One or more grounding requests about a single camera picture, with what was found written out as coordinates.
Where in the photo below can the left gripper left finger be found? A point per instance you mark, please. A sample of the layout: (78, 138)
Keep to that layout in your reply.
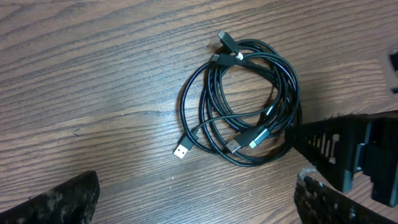
(73, 201)

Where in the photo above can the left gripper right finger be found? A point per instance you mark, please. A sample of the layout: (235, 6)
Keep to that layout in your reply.
(319, 204)

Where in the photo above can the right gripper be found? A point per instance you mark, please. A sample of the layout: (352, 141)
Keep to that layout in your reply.
(333, 146)

